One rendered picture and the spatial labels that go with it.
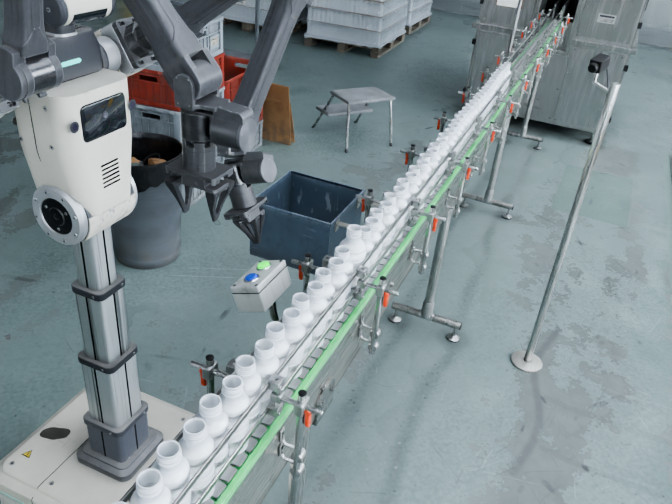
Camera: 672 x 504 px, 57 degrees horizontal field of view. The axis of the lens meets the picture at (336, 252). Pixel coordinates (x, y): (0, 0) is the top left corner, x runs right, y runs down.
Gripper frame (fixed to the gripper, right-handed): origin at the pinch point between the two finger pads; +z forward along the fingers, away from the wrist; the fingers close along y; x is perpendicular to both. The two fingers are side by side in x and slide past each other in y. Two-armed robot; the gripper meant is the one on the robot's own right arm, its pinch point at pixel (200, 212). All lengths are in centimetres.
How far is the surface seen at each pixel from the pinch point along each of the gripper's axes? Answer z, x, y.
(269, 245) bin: 60, 85, -30
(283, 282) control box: 31.5, 29.3, 3.4
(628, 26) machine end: 30, 509, 74
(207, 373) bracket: 31.8, -6.8, 5.3
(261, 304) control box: 31.8, 18.9, 3.1
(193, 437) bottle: 24.3, -27.2, 16.4
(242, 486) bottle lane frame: 44, -19, 21
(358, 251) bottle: 25, 42, 17
